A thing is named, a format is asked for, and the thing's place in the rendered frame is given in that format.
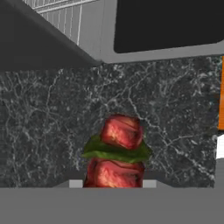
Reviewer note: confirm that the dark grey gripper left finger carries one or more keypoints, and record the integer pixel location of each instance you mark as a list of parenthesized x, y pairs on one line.
[(75, 183)]

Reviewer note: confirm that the red green kebab skewer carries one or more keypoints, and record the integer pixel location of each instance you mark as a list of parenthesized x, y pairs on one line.
[(119, 134)]

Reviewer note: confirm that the toaster oven door, black glass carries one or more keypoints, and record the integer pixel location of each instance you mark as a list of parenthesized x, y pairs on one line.
[(169, 23)]

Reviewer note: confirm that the grey toaster oven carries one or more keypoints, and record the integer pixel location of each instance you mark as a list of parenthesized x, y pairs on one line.
[(35, 43)]

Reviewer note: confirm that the orange box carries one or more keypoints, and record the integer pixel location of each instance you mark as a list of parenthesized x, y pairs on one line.
[(221, 93)]

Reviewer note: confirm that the white block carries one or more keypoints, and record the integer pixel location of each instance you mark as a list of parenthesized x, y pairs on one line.
[(220, 147)]

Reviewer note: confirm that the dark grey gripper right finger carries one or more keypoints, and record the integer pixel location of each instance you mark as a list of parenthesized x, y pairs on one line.
[(149, 183)]

